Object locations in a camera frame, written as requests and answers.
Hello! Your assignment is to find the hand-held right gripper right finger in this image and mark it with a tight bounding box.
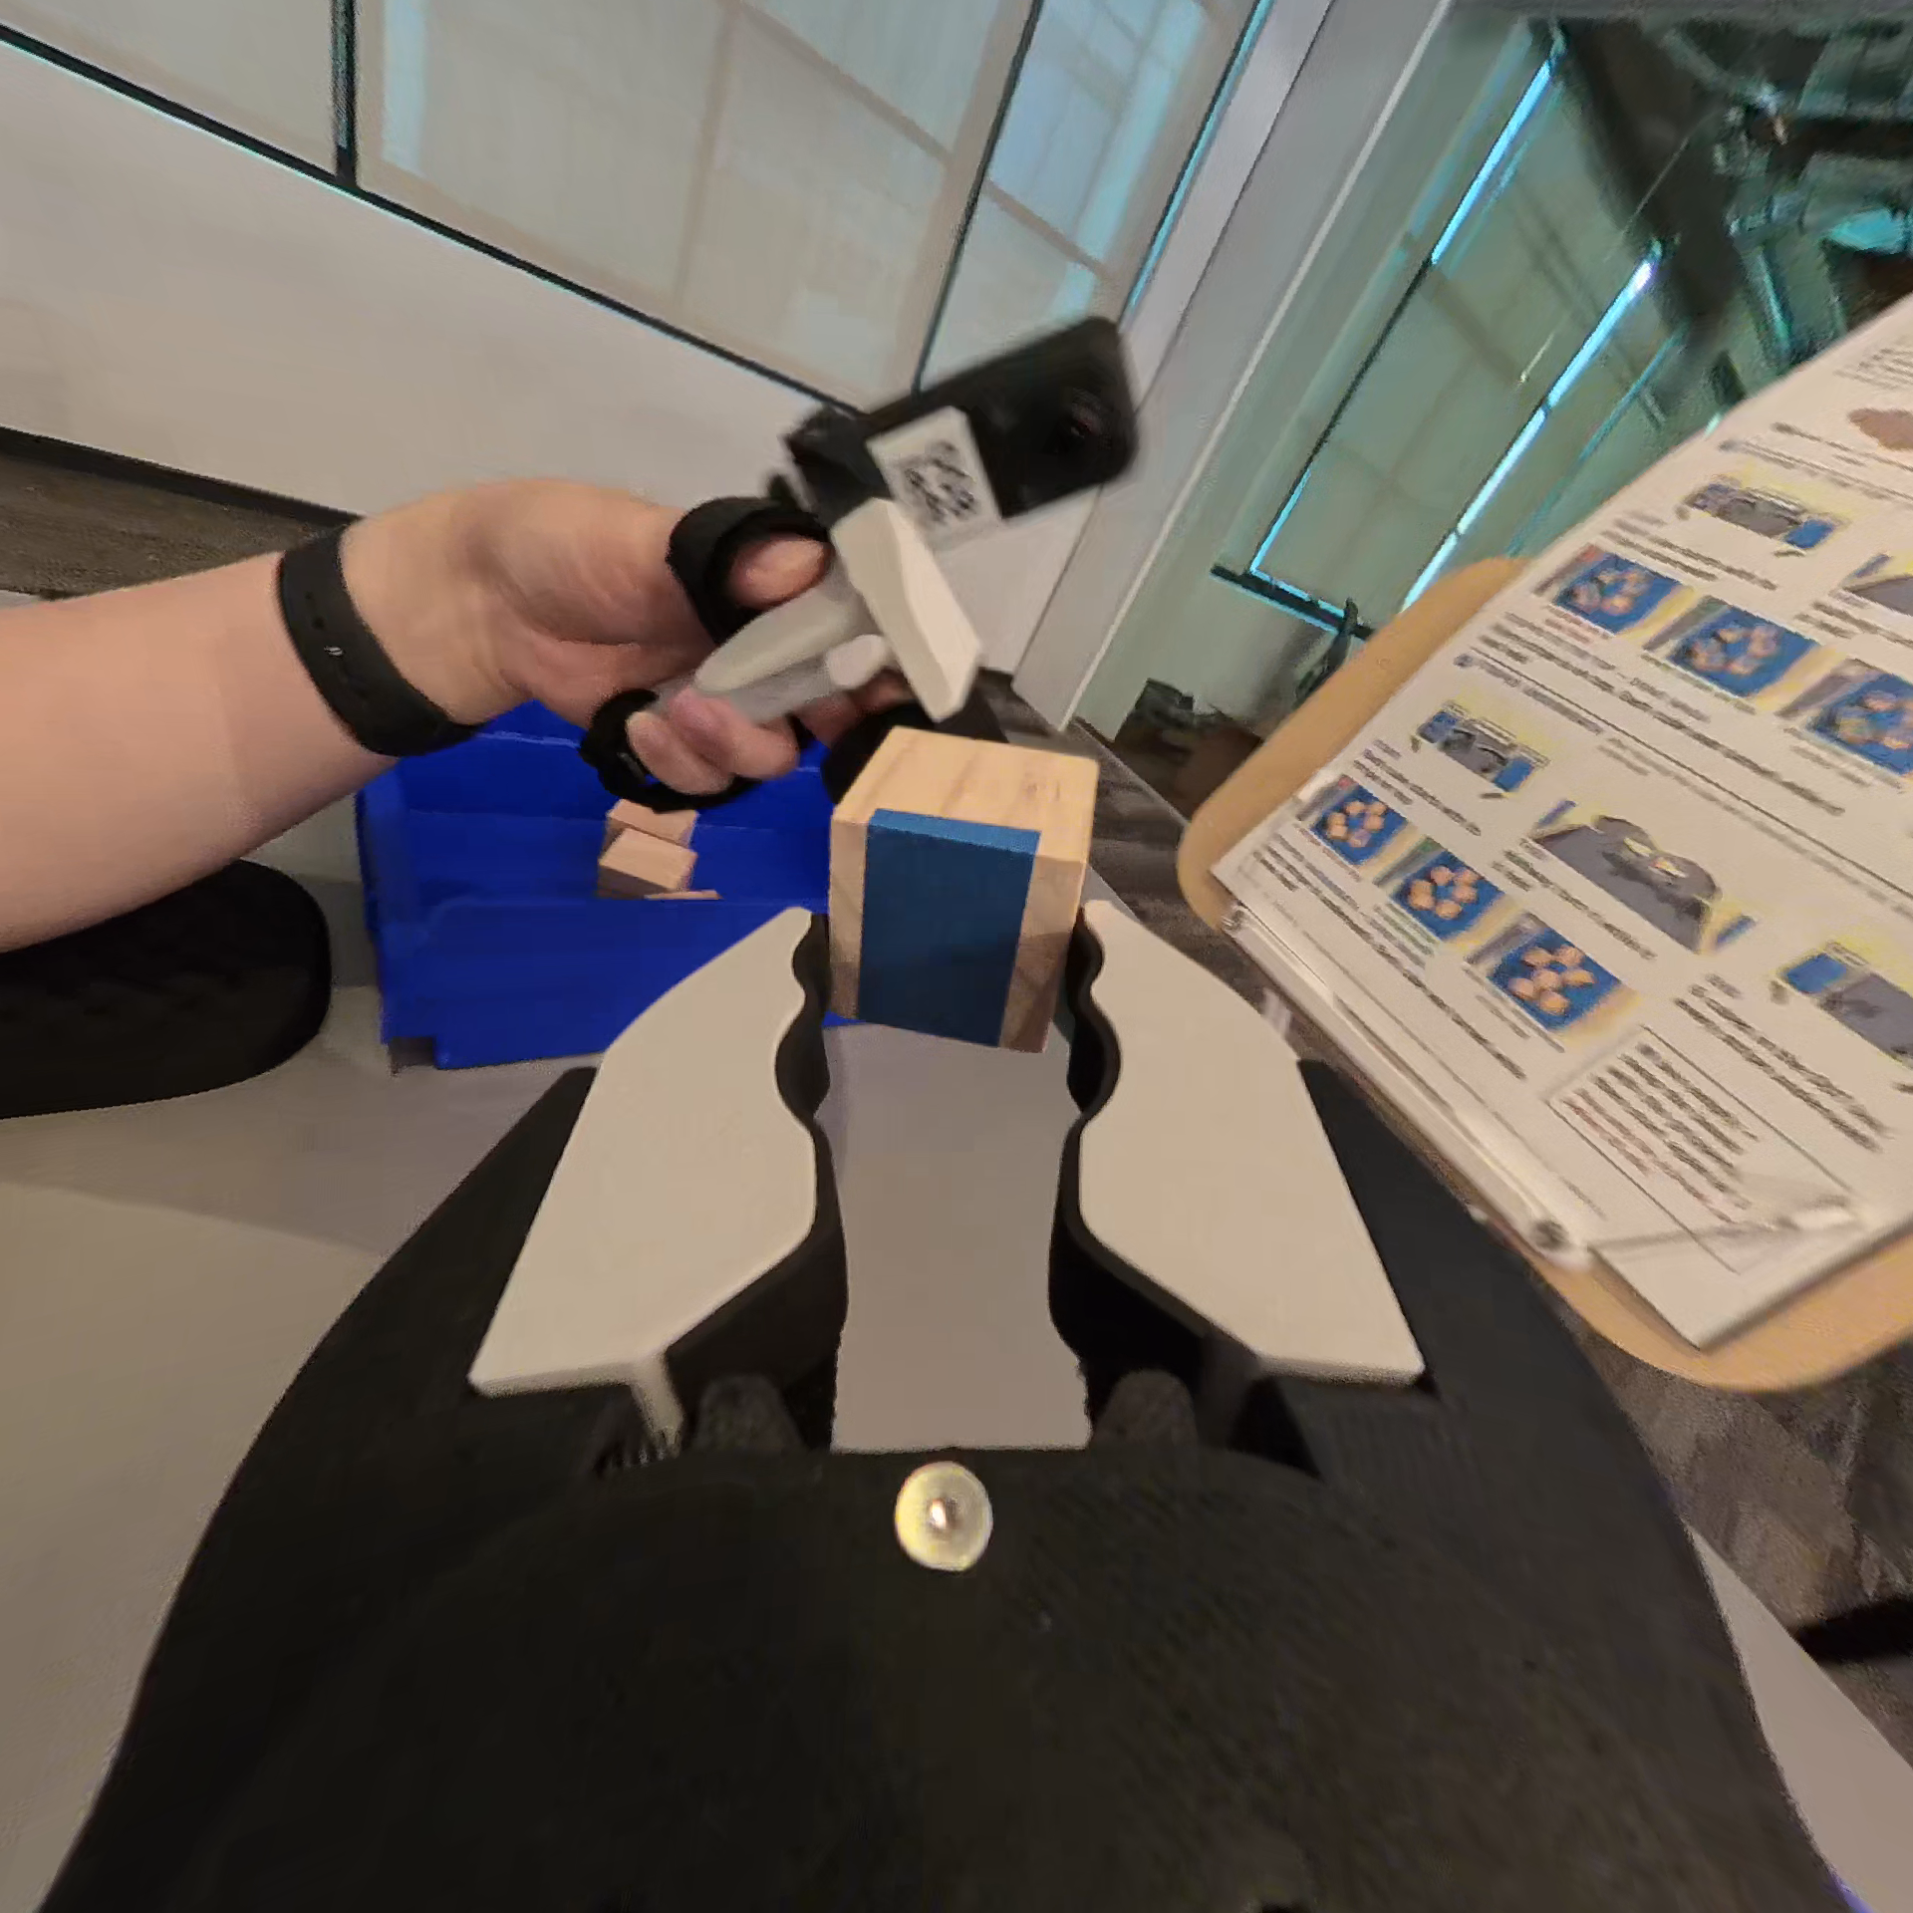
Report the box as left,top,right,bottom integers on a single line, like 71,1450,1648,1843
1049,902,1425,1446

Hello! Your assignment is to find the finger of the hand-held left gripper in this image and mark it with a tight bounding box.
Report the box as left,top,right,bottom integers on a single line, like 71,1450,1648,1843
825,503,987,725

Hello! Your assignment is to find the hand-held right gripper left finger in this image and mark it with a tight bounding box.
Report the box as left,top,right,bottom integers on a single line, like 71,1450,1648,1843
468,904,852,1450

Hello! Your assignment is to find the blue plastic bin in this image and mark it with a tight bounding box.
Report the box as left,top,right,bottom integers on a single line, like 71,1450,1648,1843
354,704,841,1073

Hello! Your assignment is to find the blue-striped wooden cube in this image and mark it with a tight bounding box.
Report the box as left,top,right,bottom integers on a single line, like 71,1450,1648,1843
825,729,1102,1054

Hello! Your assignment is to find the group of wooden cubes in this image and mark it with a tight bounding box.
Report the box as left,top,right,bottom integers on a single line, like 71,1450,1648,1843
594,801,722,902

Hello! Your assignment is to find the person's left forearm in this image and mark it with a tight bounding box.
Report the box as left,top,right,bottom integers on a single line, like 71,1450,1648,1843
0,552,394,954

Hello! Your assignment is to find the person's left hand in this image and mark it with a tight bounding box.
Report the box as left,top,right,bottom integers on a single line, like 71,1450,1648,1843
343,478,913,789

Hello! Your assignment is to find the frosted glass window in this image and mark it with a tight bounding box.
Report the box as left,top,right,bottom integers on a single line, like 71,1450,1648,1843
0,0,1273,408

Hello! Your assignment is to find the printed instruction sheet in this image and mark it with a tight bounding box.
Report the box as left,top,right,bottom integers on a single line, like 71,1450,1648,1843
1211,301,1913,1353

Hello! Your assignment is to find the black wrist rest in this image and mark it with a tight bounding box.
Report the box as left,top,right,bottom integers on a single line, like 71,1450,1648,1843
0,858,336,1121

